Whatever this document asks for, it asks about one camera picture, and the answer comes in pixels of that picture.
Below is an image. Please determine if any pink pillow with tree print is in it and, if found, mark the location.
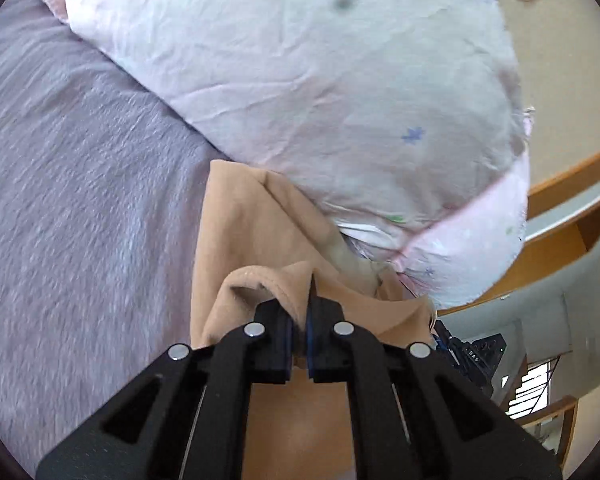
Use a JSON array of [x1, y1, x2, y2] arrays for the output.
[[42, 0, 532, 309]]

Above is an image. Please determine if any lavender bed sheet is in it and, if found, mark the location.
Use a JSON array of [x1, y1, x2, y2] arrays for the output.
[[0, 0, 218, 472]]

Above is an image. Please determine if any wooden chair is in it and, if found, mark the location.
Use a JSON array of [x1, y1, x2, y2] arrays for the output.
[[501, 356, 578, 469]]

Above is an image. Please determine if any tan garment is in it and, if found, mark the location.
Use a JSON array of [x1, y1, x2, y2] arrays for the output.
[[190, 160, 436, 479]]

